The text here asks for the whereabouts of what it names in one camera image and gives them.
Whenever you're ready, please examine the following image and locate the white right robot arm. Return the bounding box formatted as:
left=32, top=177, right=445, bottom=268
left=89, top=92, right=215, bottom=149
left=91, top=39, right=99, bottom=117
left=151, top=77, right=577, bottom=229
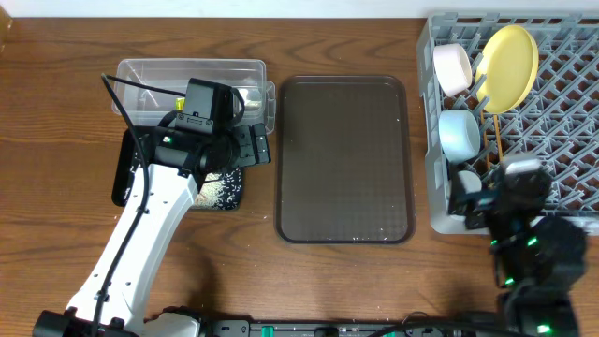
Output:
left=449, top=165, right=587, bottom=336

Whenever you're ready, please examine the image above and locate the white cup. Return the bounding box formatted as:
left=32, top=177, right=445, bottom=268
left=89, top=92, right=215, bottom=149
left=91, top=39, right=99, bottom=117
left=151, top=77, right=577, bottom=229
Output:
left=458, top=170, right=482, bottom=194

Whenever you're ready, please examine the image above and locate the rice and shell waste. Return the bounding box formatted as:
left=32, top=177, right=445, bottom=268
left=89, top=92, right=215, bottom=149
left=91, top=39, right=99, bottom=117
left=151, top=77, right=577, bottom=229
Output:
left=111, top=164, right=242, bottom=212

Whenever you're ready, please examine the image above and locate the pink bowl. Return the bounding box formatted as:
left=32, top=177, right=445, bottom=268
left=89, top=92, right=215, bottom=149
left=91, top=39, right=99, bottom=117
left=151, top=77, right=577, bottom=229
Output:
left=433, top=44, right=473, bottom=96

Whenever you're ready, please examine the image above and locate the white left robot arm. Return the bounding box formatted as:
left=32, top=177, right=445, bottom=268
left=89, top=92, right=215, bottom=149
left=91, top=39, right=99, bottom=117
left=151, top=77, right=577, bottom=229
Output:
left=32, top=78, right=270, bottom=336

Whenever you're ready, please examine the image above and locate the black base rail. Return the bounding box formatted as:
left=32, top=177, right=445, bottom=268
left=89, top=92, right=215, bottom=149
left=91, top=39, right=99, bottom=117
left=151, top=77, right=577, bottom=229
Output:
left=198, top=319, right=512, bottom=337

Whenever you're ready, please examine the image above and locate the grey dishwasher rack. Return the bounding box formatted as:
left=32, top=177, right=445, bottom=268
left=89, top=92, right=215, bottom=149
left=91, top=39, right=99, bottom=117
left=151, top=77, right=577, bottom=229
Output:
left=416, top=12, right=598, bottom=236

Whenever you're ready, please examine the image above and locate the dark brown serving tray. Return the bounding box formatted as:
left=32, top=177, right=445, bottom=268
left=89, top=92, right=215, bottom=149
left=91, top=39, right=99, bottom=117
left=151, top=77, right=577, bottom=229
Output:
left=275, top=75, right=416, bottom=244

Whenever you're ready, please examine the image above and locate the black tray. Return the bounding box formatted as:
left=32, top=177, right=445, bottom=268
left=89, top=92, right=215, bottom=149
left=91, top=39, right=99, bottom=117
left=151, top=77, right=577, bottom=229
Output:
left=110, top=125, right=247, bottom=212

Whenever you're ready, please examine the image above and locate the yellow plate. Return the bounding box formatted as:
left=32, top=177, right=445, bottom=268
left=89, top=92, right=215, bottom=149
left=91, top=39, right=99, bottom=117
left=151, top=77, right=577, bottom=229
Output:
left=475, top=25, right=539, bottom=114

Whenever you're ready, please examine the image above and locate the green snack wrapper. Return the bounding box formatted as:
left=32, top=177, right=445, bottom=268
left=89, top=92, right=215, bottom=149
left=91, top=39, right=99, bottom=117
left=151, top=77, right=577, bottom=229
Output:
left=175, top=97, right=185, bottom=111

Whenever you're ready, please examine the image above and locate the clear plastic bin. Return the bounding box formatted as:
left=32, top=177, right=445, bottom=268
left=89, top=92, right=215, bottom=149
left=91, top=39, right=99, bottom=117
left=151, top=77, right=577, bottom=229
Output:
left=114, top=58, right=276, bottom=134

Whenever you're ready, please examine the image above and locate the light blue bowl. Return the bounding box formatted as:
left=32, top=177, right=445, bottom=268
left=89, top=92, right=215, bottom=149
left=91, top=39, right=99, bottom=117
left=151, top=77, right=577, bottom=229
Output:
left=439, top=110, right=480, bottom=164

